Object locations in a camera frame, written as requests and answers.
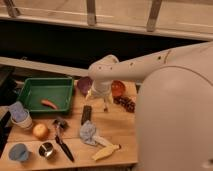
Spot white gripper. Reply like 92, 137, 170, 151
86, 81, 113, 103

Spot dark rectangular eraser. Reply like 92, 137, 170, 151
81, 105, 92, 124

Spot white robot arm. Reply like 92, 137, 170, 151
88, 41, 213, 171

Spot purple bowl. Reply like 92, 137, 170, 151
77, 76, 93, 96

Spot orange bowl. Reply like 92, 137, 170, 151
111, 80, 126, 97

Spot brown pine cone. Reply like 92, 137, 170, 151
114, 96, 135, 113

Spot green plastic tray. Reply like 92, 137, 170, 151
17, 77, 74, 114

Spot blue crumpled cloth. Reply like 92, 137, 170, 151
79, 120, 97, 146

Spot dark small toy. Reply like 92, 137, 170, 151
53, 118, 68, 130

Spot orange carrot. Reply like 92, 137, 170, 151
41, 99, 58, 110

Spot yellow banana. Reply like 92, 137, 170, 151
92, 145, 121, 161

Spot red yellow apple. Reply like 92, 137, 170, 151
33, 123, 49, 140

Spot small metal cup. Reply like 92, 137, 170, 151
39, 142, 55, 159

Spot white cup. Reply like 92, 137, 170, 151
11, 110, 33, 130

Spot blue cloth in cup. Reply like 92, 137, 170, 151
9, 101, 27, 122

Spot blue cup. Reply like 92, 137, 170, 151
8, 143, 30, 162

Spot black handled knife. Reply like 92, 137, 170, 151
55, 126, 75, 162

